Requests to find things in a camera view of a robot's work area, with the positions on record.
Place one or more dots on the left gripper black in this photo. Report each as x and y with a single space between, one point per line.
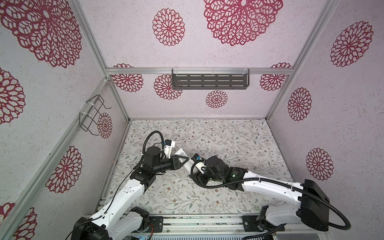
175 162

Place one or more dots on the white remote control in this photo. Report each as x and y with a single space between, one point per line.
185 160

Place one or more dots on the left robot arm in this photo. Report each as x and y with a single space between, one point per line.
107 223

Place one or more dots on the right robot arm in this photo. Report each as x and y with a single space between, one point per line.
303 203

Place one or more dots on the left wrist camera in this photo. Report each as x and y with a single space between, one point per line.
168 147

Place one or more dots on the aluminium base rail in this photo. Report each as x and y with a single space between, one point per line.
206 213

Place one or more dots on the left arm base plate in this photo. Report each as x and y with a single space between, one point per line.
154 224

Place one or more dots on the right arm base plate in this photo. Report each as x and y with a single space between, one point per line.
252 223

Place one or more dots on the dark grey wall shelf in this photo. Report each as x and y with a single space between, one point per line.
209 81

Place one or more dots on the black wire wall rack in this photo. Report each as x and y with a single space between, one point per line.
96 120

